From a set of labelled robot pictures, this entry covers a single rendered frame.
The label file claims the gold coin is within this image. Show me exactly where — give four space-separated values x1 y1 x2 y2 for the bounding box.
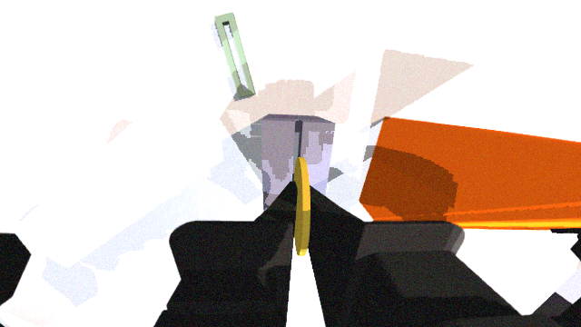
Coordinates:
294 157 310 256

